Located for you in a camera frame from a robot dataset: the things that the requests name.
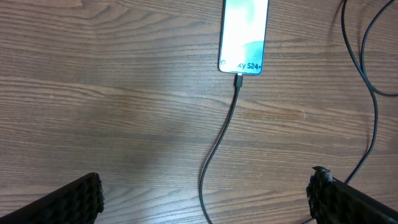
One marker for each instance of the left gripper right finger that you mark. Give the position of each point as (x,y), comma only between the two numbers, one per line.
(333,202)

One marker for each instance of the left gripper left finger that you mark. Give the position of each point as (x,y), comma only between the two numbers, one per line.
(78,202)

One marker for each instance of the Galaxy smartphone blue screen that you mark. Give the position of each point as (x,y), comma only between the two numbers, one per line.
(243,36)

